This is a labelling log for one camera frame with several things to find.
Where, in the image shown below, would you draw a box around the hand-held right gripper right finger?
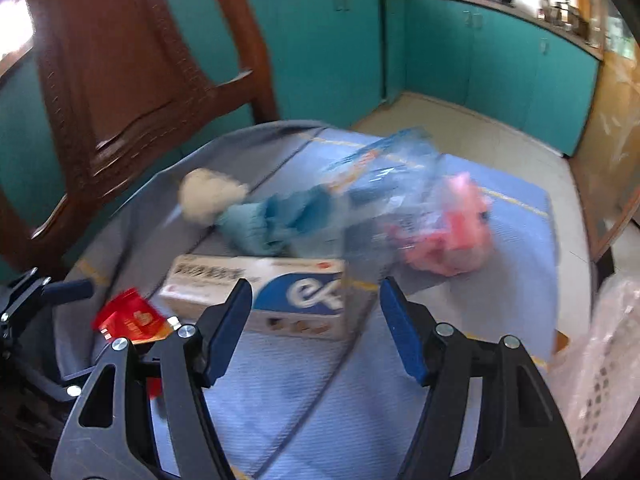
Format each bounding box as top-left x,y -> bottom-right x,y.
380,276 -> 583,480

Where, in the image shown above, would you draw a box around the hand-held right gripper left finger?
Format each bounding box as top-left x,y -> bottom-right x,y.
50,277 -> 253,480

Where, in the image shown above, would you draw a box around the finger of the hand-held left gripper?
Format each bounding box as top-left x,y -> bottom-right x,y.
10,355 -> 83,402
0,269 -> 96,341

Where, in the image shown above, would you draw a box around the red paper packet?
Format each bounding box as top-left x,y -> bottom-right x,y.
91,287 -> 173,346

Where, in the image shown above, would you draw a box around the white and blue medicine box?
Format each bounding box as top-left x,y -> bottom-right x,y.
159,254 -> 348,341

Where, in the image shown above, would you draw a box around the white plastic mesh basket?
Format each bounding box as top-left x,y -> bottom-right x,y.
547,270 -> 640,480

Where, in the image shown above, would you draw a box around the blue striped seat cushion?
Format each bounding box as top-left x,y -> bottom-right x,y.
52,120 -> 558,480

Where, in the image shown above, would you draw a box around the teal crumpled cloth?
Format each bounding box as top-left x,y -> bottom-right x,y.
215,185 -> 346,258

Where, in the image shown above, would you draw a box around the pink crumpled plastic bag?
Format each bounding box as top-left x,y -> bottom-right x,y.
385,170 -> 496,277

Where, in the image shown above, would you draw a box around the white crumpled tissue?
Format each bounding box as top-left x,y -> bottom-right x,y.
178,167 -> 248,226

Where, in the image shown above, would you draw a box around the clear blue printed plastic bag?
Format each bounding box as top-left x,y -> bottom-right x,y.
320,127 -> 451,281

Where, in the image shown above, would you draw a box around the clear plastic bin liner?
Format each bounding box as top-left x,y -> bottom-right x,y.
590,270 -> 640,341

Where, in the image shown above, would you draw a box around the carved wooden chair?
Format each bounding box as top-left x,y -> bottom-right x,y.
0,0 -> 278,281

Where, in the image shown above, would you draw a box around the bright window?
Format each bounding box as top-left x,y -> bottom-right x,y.
0,0 -> 36,76

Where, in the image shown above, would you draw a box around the teal lower kitchen cabinets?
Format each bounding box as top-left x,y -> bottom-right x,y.
0,0 -> 601,281

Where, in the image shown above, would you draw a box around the etched glass partition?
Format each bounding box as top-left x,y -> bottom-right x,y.
570,0 -> 640,261

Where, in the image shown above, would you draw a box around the grey kitchen countertop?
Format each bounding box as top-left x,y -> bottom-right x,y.
240,0 -> 603,58

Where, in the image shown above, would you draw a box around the steel stock pot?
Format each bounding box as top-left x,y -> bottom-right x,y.
550,0 -> 576,26

